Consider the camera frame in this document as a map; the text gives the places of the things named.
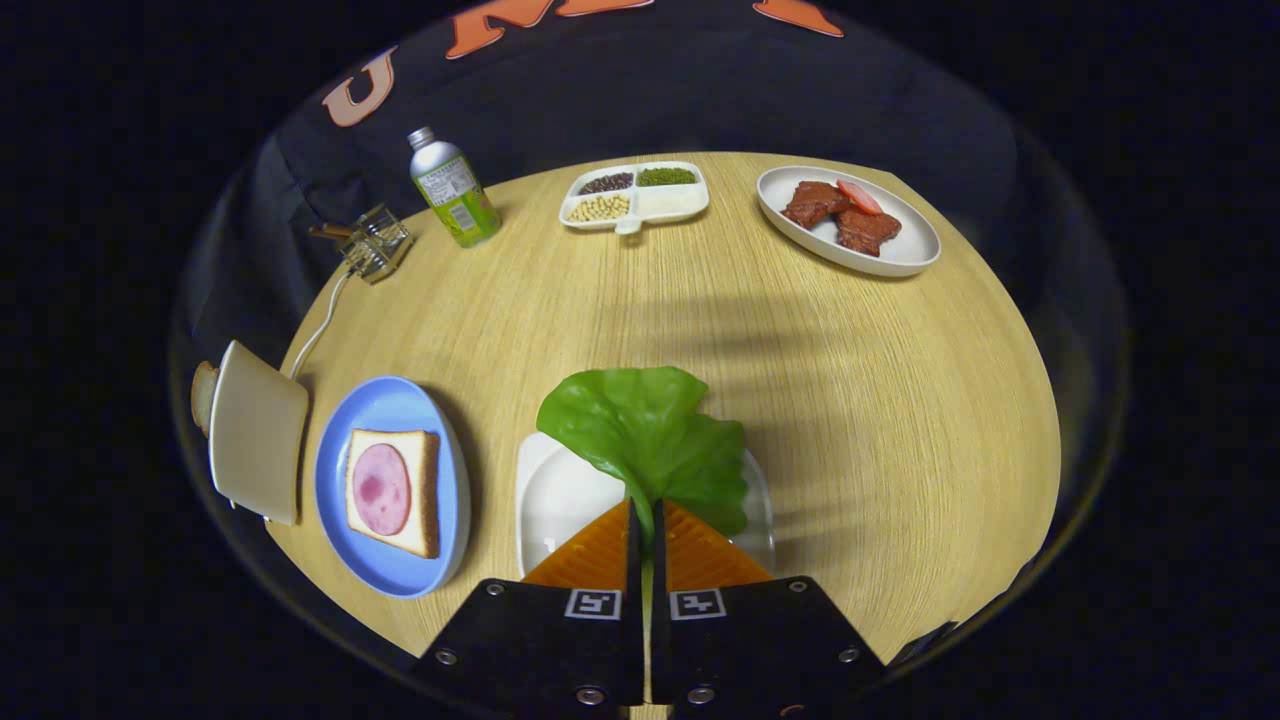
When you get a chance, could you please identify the black backdrop cloth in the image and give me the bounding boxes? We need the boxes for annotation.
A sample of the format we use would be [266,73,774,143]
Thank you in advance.
[190,0,1101,401]

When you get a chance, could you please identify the pile of yellow beans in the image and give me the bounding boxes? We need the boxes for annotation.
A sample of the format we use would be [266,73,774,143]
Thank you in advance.
[567,193,631,222]

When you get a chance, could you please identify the bread slice with ham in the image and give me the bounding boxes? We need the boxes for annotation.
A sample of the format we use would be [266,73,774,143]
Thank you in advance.
[345,428,442,559]

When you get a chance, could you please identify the blue plate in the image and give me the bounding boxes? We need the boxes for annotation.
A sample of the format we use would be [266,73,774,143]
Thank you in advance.
[315,376,471,599]

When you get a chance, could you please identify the toasted bread slice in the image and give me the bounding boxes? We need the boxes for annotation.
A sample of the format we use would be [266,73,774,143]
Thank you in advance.
[191,360,221,438]

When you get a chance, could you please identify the white toaster cable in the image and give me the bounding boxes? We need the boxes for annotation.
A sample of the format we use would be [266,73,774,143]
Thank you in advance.
[290,268,353,379]

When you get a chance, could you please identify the white square plate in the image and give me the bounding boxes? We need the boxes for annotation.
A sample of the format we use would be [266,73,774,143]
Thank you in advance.
[515,432,776,579]

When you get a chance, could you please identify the pink ham slice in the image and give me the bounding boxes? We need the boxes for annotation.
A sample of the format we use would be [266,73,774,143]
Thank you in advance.
[352,443,413,536]

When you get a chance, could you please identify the white toaster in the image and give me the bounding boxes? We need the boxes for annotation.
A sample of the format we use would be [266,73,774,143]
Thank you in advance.
[207,340,311,527]

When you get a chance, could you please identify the white oval plate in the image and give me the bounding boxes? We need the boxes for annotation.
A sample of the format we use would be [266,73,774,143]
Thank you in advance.
[756,165,942,278]

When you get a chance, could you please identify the green lettuce leaf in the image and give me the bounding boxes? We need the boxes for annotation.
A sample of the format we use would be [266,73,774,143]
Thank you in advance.
[536,366,749,546]

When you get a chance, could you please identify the green silver bottle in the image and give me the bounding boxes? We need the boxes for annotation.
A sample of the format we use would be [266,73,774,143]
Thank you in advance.
[407,126,502,249]

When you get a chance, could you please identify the white divided dish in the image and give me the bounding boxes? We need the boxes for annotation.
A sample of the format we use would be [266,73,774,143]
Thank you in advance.
[559,161,711,236]

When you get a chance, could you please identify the brown meat piece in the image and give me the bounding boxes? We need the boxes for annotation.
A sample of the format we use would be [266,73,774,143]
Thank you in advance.
[836,208,902,258]
[781,181,851,230]

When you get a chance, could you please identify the wire utensil holder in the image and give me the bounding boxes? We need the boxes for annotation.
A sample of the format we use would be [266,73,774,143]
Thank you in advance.
[340,204,416,285]

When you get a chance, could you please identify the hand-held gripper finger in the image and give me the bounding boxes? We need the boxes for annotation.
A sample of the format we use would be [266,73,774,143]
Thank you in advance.
[415,500,644,716]
[650,500,886,716]

